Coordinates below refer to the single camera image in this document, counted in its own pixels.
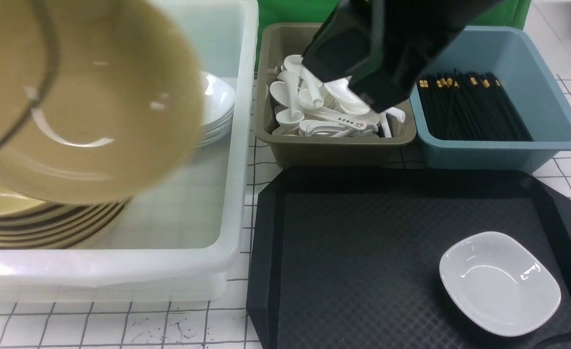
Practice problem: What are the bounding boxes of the white translucent plastic tub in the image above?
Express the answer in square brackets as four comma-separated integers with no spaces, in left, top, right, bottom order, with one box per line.
[0,0,259,302]

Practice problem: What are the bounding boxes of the black chopsticks bundle gold bands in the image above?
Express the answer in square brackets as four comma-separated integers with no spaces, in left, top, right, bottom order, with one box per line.
[416,69,533,142]

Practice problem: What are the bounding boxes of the white square sauce dish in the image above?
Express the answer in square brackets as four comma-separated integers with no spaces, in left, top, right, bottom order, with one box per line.
[439,231,562,337]

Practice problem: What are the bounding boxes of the stack of yellow bowls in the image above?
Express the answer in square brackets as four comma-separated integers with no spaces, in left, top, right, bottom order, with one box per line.
[0,183,132,250]

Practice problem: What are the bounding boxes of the yellow noodle bowl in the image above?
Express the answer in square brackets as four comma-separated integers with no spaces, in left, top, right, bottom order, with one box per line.
[0,0,204,204]

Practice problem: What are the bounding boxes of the black plastic serving tray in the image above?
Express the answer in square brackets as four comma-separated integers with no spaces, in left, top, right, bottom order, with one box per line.
[246,167,571,349]

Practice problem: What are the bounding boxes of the olive brown plastic bin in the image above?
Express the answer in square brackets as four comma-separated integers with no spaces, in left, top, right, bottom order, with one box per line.
[254,23,417,168]

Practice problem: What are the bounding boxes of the black cable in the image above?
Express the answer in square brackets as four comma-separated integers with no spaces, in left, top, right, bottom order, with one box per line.
[0,0,61,168]

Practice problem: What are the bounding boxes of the teal plastic bin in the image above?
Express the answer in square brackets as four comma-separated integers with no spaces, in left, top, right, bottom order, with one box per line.
[410,26,571,173]

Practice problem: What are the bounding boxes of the pile of white spoons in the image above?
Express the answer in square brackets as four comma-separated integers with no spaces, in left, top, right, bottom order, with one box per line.
[268,55,406,138]

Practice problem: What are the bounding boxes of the stack of white dishes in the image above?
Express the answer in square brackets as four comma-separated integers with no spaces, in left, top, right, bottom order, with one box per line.
[195,71,236,147]

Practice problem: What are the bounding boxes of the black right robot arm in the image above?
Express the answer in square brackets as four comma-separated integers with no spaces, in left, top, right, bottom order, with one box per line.
[302,0,497,112]

